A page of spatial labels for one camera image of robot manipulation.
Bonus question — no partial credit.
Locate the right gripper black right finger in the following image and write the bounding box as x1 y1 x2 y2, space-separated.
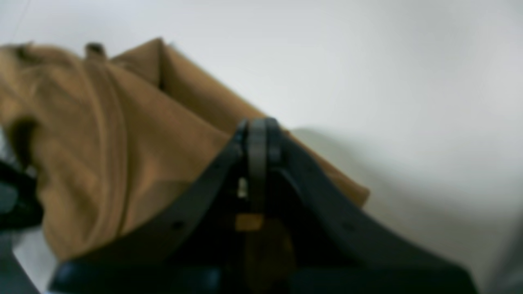
264 118 478 294

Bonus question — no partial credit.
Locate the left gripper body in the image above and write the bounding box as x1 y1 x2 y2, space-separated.
0 161 43 231

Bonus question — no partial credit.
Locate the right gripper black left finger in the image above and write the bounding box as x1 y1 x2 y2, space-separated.
49 118 266 294

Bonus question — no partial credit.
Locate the brown t-shirt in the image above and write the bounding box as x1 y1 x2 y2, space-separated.
0 38 370 294

